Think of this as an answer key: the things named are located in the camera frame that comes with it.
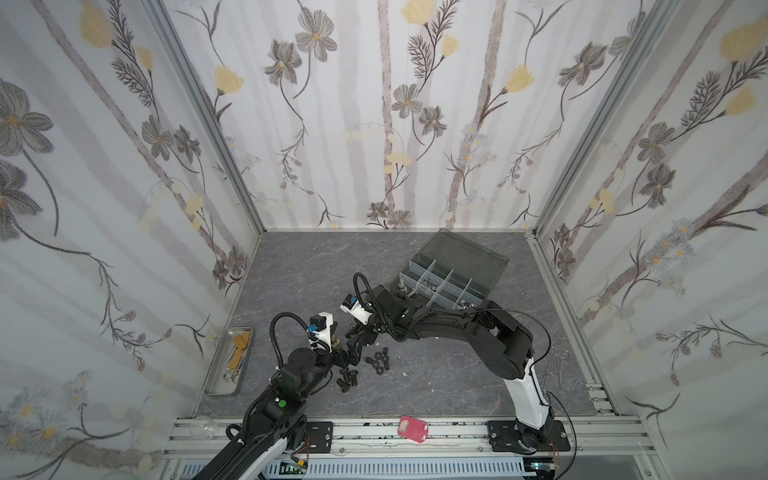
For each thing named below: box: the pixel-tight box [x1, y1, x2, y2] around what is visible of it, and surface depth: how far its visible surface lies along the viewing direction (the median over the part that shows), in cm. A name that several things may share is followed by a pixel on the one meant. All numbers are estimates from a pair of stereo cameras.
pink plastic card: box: [397, 415, 429, 443], surface depth 76 cm
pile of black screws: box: [336, 368, 359, 393], surface depth 85 cm
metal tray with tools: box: [206, 326, 254, 396], surface depth 88 cm
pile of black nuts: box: [364, 347, 390, 376], surface depth 88 cm
